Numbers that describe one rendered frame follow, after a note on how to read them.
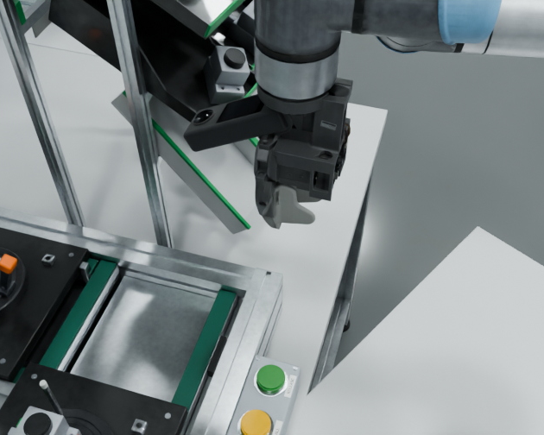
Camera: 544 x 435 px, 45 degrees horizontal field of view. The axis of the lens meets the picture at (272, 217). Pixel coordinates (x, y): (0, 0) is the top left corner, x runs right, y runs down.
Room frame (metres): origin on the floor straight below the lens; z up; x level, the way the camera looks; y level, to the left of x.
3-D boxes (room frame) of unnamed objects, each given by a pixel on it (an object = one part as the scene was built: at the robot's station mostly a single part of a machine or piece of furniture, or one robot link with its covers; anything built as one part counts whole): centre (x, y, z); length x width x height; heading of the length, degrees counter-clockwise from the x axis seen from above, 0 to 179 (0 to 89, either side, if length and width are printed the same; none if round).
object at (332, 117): (0.49, -0.03, 1.37); 0.09 x 0.08 x 0.12; 73
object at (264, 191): (0.48, 0.00, 1.31); 0.05 x 0.02 x 0.09; 163
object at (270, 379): (0.43, 0.00, 0.96); 0.04 x 0.04 x 0.02
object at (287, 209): (0.48, -0.02, 1.26); 0.06 x 0.03 x 0.09; 73
